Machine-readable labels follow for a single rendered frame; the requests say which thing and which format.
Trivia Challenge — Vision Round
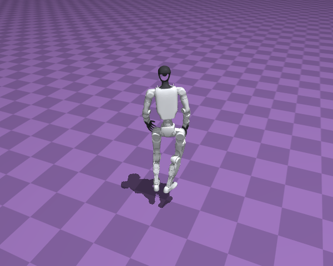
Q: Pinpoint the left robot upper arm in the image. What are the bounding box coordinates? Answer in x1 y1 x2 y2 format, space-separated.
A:
143 89 155 115

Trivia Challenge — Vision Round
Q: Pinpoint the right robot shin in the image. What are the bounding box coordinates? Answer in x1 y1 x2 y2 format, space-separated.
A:
166 157 181 187

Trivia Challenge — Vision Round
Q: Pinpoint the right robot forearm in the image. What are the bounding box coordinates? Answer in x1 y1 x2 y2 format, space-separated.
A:
183 111 190 128

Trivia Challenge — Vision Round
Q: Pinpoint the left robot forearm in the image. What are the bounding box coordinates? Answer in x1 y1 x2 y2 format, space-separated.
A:
142 108 150 124

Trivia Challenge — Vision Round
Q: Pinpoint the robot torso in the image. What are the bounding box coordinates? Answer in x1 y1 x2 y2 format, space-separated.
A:
155 84 178 137

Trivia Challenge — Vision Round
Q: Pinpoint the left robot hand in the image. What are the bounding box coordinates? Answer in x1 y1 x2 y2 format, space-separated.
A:
145 120 155 132

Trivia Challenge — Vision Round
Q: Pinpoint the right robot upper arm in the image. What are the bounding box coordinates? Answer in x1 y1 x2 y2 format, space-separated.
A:
176 87 190 114

